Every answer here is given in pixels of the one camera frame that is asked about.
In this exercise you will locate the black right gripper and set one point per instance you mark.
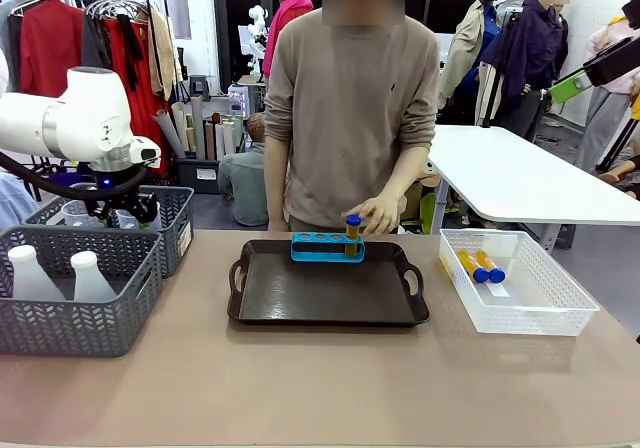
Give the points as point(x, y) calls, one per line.
point(615, 63)

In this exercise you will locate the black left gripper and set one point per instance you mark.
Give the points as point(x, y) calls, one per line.
point(125, 203)

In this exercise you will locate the clear plastic measuring beaker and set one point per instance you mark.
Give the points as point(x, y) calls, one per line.
point(127, 220)
point(75, 215)

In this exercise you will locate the white plastic conical flask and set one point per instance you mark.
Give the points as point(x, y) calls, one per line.
point(30, 278)
point(91, 283)

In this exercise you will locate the amber tube with blue cap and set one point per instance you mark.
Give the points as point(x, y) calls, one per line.
point(471, 264)
point(353, 230)
point(490, 265)

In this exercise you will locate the person's left forearm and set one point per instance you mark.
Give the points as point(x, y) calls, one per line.
point(410, 173)

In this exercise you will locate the person's right forearm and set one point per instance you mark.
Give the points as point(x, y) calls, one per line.
point(276, 183)

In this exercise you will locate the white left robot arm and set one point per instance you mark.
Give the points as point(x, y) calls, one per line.
point(75, 113)

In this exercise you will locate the person's left hand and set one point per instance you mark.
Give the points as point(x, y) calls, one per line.
point(382, 215)

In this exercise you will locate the grey plastic basket with label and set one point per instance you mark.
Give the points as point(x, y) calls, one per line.
point(175, 228)

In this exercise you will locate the mannequin in navy shirt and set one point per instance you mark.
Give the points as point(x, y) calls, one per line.
point(535, 53)

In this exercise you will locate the mannequin in pink hoodie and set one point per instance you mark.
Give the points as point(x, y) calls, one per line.
point(605, 118)

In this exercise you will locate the dark grey storage bin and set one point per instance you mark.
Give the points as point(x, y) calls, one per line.
point(197, 175)

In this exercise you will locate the white paper roll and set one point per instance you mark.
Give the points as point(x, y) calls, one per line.
point(169, 133)

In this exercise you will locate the white desk top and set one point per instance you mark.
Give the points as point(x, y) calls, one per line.
point(510, 173)

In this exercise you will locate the seated person in denim jacket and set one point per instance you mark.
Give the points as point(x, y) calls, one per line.
point(245, 183)

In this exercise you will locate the large grey plastic basket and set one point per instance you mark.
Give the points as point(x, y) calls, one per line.
point(80, 318)

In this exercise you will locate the red hanging dress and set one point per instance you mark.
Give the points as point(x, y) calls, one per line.
point(150, 113)

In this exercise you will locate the grey cardboard tube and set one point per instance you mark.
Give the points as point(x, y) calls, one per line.
point(198, 125)

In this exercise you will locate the person in light blue shirt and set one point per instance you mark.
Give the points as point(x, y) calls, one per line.
point(12, 198)

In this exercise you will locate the grey step stool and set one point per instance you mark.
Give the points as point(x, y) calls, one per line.
point(200, 88)

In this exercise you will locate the computer case with lights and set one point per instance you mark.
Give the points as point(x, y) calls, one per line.
point(238, 100)

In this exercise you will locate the beige hanging garment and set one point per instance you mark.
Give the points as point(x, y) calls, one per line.
point(162, 53)

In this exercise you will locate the grey desk leg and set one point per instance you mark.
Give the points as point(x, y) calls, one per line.
point(439, 208)

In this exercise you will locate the blue test tube rack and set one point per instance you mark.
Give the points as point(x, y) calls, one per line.
point(320, 257)

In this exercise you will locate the green chair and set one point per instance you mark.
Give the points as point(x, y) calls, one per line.
point(427, 213)

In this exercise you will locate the dark brown serving tray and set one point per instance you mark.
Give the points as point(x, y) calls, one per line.
point(325, 293)

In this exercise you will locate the red hanging shirt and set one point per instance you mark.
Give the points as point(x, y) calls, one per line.
point(50, 43)

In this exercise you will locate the white label sticker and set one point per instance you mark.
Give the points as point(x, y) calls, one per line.
point(496, 290)

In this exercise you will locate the person in beige sweater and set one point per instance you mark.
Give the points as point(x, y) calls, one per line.
point(350, 93)

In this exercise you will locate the white perforated plastic basket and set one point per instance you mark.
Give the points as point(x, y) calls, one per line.
point(540, 313)

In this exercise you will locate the grey hanging garment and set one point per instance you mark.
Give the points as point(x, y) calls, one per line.
point(10, 38)

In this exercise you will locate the white humanoid robot figure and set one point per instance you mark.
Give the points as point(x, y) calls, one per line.
point(257, 23)

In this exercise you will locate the mannequin with red hood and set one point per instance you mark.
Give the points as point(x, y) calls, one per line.
point(289, 13)

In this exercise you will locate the silver wall poster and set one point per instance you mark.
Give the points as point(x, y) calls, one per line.
point(176, 8)

